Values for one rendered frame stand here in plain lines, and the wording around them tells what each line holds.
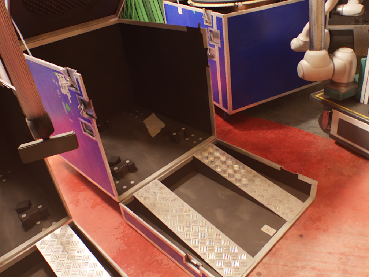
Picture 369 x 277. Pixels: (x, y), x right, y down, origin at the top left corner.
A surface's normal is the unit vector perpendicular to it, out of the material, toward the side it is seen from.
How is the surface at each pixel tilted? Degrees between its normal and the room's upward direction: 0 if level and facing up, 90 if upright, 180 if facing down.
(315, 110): 0
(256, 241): 2
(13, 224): 0
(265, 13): 90
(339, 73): 97
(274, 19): 90
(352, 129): 90
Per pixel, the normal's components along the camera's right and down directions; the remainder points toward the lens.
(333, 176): -0.11, -0.85
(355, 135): -0.88, 0.33
